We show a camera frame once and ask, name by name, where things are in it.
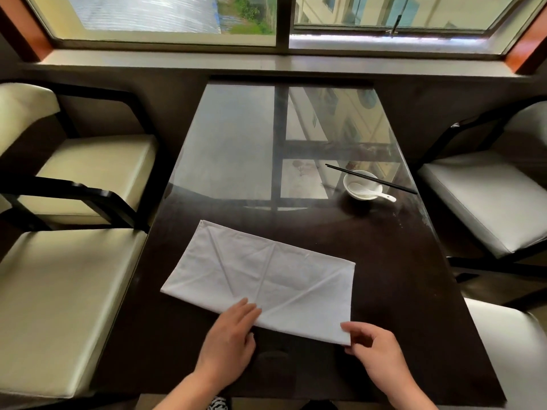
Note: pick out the white ceramic spoon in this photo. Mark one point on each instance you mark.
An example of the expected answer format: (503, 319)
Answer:
(376, 194)

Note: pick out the person's right thumb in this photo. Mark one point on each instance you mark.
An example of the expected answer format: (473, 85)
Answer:
(354, 328)

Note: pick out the person's left thumb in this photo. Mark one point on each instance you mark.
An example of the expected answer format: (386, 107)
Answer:
(251, 340)

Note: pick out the person's left forearm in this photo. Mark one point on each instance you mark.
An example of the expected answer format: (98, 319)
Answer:
(183, 392)

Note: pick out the black chopstick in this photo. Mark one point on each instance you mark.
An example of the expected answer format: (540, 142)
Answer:
(363, 175)
(384, 184)

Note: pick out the grey stone window sill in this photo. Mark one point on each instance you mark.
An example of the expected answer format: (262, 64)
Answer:
(273, 66)

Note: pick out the cream cushioned black-framed chair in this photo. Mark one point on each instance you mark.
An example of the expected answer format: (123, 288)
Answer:
(513, 354)
(94, 170)
(487, 196)
(64, 303)

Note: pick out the sliding window with metal frame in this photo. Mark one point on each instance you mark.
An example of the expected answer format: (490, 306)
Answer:
(282, 21)

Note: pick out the white cloth napkin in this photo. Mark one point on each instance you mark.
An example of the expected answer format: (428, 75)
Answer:
(273, 273)

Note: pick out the person's right forearm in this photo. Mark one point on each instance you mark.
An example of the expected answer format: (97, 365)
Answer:
(410, 394)

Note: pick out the person's right hand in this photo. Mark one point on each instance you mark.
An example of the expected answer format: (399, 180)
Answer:
(380, 358)

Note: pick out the black white patterned garment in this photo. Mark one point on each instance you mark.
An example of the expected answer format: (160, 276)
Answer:
(218, 403)

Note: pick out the white ceramic bowl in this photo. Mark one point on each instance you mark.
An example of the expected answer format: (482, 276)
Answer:
(361, 183)

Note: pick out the person's left hand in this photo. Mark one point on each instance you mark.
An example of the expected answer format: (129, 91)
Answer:
(226, 348)

